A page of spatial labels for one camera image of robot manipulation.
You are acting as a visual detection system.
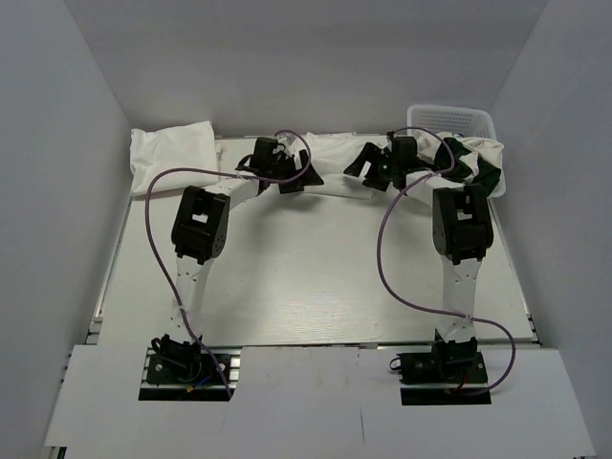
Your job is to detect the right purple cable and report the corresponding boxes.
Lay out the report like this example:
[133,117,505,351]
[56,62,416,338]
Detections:
[377,127,516,396]

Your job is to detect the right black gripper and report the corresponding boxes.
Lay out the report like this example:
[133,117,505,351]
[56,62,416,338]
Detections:
[345,143,399,193]

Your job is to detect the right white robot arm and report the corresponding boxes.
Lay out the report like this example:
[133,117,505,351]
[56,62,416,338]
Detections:
[343,131,493,345]

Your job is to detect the dark green white t shirt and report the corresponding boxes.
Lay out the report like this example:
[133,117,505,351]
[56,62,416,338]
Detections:
[414,131,505,197]

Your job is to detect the purple cable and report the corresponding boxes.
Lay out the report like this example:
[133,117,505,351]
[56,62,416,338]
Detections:
[377,127,516,396]
[145,128,312,398]

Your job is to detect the folded white t shirt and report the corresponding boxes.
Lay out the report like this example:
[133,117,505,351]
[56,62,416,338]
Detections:
[129,120,220,197]

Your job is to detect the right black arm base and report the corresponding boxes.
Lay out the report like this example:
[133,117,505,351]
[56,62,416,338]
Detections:
[389,334,492,406]

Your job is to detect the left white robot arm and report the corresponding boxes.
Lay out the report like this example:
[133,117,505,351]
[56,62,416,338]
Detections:
[171,136,324,340]

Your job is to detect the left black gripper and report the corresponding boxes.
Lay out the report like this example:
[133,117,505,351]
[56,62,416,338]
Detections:
[267,150,321,195]

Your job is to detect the white plastic laundry basket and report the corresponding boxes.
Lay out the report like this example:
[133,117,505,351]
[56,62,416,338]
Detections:
[406,104,506,198]

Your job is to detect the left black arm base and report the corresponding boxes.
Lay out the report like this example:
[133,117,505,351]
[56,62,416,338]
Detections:
[139,335,239,402]

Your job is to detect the white graphic t shirt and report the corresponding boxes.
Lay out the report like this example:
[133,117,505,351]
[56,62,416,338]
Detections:
[301,132,388,200]

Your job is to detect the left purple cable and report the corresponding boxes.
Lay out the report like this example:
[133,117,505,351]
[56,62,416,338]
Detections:
[145,128,312,398]

